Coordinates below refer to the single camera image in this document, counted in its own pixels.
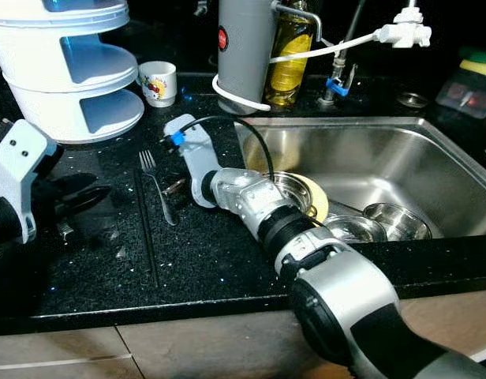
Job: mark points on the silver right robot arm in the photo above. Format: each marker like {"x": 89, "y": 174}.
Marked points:
{"x": 345, "y": 300}

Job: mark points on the silver metal fork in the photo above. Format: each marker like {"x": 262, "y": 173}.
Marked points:
{"x": 156, "y": 189}

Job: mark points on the black chopstick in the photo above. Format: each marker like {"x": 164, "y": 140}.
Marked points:
{"x": 147, "y": 237}

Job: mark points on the white cartoon print mug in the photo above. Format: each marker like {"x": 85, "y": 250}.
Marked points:
{"x": 158, "y": 83}

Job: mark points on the white tiered plastic rack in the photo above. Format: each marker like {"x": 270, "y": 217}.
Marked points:
{"x": 38, "y": 71}

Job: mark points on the clear plastic container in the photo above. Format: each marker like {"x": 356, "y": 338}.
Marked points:
{"x": 468, "y": 99}

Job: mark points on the pale yellow plate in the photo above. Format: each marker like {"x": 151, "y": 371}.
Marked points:
{"x": 320, "y": 201}

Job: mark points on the yellow green sponge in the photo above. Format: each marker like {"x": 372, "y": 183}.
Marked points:
{"x": 480, "y": 63}

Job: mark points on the small steel bowl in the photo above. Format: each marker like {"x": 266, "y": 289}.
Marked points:
{"x": 397, "y": 221}
{"x": 357, "y": 230}

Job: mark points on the grey cylindrical water filter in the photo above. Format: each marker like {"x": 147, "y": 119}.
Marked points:
{"x": 244, "y": 55}

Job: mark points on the yellow cooking oil bottle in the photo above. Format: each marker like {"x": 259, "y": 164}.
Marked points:
{"x": 289, "y": 71}

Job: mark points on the stainless steel sink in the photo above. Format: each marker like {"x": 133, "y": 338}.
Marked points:
{"x": 385, "y": 158}

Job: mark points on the round metal sink strainer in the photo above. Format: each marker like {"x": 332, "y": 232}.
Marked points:
{"x": 413, "y": 100}

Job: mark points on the chrome faucet with blue valve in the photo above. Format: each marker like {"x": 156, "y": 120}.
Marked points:
{"x": 336, "y": 83}

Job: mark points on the white faucet diverter head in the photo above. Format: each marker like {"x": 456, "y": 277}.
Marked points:
{"x": 405, "y": 31}

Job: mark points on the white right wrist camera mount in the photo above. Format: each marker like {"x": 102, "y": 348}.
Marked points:
{"x": 197, "y": 150}

